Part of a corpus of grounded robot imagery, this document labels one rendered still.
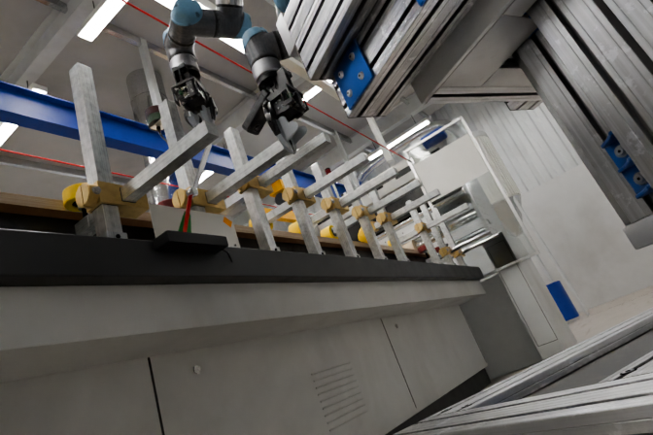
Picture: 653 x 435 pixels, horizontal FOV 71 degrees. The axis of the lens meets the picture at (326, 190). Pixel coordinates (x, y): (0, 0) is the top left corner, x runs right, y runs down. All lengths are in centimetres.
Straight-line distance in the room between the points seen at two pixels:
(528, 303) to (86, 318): 287
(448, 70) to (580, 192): 912
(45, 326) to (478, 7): 83
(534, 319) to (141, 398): 267
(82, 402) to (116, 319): 23
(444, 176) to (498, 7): 287
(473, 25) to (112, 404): 100
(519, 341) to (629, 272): 632
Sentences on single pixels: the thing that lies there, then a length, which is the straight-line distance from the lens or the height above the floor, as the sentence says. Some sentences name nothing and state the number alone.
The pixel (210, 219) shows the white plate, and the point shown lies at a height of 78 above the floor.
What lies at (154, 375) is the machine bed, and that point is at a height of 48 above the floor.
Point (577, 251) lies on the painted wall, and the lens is 976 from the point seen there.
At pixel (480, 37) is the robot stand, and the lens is 75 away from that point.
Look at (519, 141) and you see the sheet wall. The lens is 1024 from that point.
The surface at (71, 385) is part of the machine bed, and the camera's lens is 111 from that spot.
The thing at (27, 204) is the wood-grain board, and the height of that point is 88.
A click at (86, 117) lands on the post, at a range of 114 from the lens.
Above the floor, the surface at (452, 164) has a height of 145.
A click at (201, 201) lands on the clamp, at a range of 120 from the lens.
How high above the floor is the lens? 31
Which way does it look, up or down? 22 degrees up
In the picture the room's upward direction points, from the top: 22 degrees counter-clockwise
